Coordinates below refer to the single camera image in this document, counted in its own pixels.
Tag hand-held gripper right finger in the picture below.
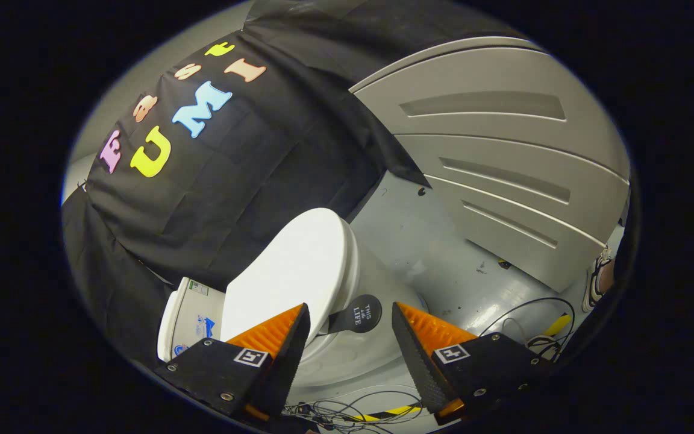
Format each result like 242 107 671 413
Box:
391 301 555 426

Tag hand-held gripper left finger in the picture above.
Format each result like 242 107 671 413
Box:
154 303 311 423

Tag white toilet lid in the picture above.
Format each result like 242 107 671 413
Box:
220 208 351 345

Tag white toilet tank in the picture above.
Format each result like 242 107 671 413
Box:
157 277 227 362

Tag white toilet bowl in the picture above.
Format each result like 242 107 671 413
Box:
287 235 432 386

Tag yellow black floor tape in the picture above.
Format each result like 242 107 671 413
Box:
347 405 423 423

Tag black backdrop cloth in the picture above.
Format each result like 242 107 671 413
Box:
61 0 528 362

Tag person's shoe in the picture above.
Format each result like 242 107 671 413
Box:
582 244 616 313

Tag grey drawer cabinet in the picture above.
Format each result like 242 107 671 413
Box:
350 36 631 293

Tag tangled thin cables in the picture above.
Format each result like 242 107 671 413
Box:
284 391 426 433

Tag black round lid handle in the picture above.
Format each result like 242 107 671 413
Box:
320 294 383 335

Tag black floor cables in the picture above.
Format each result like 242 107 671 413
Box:
480 297 577 362

